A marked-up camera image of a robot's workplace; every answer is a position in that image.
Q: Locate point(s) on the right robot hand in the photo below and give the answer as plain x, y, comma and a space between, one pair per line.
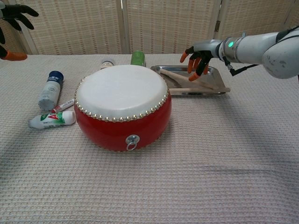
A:
205, 49

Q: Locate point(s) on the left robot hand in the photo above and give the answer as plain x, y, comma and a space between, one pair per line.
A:
16, 14

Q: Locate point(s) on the wooden drumstick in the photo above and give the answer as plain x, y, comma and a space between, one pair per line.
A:
177, 77
201, 90

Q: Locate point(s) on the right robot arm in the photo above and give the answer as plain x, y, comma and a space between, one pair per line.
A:
252, 49

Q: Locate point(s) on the stainless steel tray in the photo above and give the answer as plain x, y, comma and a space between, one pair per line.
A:
217, 77

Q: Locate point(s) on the red drum with white skin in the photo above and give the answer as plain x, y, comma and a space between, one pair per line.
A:
121, 93

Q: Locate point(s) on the woven folding screen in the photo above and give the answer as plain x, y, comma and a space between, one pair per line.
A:
70, 23

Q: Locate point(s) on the green drink can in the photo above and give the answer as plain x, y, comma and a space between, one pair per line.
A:
137, 58

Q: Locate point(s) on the white bottle with blue cap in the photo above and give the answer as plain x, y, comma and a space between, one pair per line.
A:
50, 91

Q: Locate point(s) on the beige mayonnaise squeeze bottle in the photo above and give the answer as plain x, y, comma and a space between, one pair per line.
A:
107, 64

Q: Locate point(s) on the red and white marker pen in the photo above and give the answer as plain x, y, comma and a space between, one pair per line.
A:
61, 106

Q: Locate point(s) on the white and green small bottle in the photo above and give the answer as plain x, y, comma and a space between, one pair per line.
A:
51, 119

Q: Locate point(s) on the beige woven tablecloth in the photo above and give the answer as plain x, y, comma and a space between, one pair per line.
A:
163, 186

